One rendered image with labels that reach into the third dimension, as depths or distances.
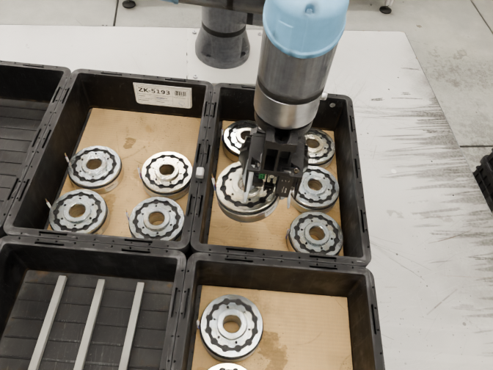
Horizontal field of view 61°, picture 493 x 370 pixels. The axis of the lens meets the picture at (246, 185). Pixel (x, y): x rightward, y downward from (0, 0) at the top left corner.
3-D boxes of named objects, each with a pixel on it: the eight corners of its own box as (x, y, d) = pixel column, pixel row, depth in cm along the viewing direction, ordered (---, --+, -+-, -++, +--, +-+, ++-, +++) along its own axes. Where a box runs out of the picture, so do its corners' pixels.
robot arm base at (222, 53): (191, 35, 118) (190, 3, 110) (243, 32, 121) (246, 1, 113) (199, 70, 110) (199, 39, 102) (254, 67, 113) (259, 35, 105)
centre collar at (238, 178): (234, 172, 68) (233, 169, 68) (264, 173, 68) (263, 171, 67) (229, 197, 66) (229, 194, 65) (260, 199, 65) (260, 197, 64)
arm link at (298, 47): (353, -38, 39) (357, 16, 35) (326, 57, 48) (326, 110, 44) (270, -48, 39) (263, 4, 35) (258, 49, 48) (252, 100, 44)
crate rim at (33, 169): (76, 75, 91) (73, 67, 89) (213, 89, 92) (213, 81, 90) (4, 240, 68) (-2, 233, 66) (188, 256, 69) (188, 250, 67)
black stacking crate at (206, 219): (214, 120, 99) (215, 84, 90) (337, 132, 100) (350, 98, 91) (191, 278, 77) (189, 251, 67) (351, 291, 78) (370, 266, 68)
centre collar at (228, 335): (217, 309, 69) (217, 307, 68) (246, 310, 69) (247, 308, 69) (216, 340, 66) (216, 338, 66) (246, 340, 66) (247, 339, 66)
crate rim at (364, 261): (213, 89, 92) (214, 81, 90) (348, 103, 93) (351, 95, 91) (188, 256, 69) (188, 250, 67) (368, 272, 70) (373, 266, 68)
